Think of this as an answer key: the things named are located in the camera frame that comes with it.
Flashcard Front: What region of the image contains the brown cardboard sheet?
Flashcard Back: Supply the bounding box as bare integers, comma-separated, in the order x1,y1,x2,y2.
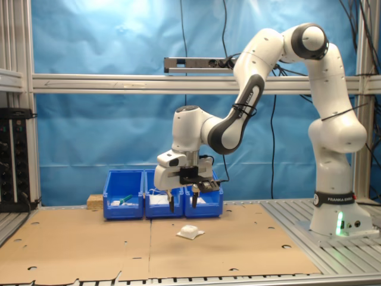
148,203,323,280
0,208,152,285

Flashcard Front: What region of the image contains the long black wall cable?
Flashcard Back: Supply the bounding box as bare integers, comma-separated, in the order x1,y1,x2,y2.
270,94,278,200

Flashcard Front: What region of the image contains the blue bin with masks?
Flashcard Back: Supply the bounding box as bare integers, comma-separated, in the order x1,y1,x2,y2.
143,169,186,220

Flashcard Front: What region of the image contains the hanging black cable with plug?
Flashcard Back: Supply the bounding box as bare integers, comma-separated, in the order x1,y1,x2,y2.
179,0,189,108

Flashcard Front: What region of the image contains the wide aluminium frame post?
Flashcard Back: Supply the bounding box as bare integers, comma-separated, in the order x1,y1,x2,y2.
0,0,42,209

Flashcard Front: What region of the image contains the blue bin with cotton packet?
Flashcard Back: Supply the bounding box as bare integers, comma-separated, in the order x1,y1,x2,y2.
183,169,224,219

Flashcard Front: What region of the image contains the chipboard wooden board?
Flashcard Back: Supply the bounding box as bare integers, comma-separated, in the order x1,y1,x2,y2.
86,194,105,211

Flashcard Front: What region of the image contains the thin black wall cable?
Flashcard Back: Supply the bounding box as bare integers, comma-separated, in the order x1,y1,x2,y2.
221,0,230,59

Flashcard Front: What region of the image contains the black equipment rack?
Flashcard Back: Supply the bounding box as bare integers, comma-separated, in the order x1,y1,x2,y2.
0,107,38,213

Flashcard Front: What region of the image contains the black cable bundle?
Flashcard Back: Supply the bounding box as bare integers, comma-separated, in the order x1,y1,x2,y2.
339,0,381,209

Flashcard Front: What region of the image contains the short aluminium side beam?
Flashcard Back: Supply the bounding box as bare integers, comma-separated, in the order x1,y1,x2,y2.
0,68,25,92

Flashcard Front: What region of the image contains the blue bin with tube packets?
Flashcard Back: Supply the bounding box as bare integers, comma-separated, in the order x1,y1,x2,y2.
102,169,146,221

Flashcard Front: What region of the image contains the horizontal aluminium beam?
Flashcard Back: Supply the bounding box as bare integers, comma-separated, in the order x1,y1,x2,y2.
31,73,381,95

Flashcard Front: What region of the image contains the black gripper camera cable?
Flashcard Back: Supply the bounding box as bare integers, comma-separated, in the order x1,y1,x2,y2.
198,153,230,183

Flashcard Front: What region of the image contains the grey power strip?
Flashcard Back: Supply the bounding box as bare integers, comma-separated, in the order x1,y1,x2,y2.
163,56,239,74

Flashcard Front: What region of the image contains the slim aluminium frame post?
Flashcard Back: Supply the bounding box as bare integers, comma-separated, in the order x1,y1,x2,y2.
354,0,381,201

